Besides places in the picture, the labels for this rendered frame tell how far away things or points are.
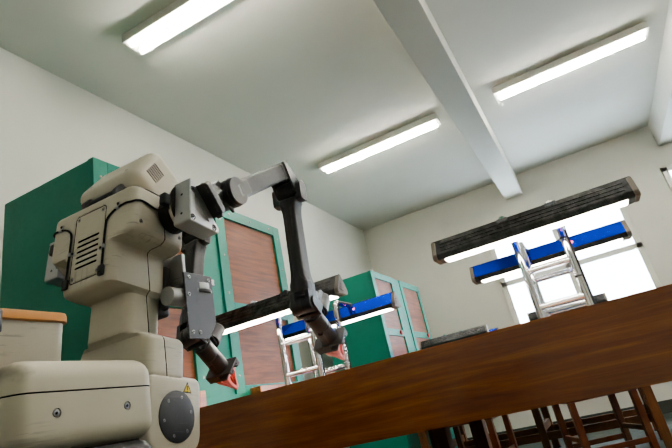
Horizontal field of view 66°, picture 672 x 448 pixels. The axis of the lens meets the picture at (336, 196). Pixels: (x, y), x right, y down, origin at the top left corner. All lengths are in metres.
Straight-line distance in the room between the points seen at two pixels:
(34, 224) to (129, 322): 1.27
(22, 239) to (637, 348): 2.19
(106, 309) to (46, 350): 0.28
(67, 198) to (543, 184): 5.73
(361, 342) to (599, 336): 3.52
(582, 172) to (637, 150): 0.64
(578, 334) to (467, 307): 5.54
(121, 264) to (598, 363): 1.07
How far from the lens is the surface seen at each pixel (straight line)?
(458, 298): 6.87
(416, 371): 1.39
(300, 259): 1.59
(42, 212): 2.43
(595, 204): 1.66
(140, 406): 0.94
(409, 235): 7.18
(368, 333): 4.67
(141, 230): 1.23
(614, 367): 1.32
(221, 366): 1.75
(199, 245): 1.87
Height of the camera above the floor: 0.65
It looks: 23 degrees up
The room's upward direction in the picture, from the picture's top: 13 degrees counter-clockwise
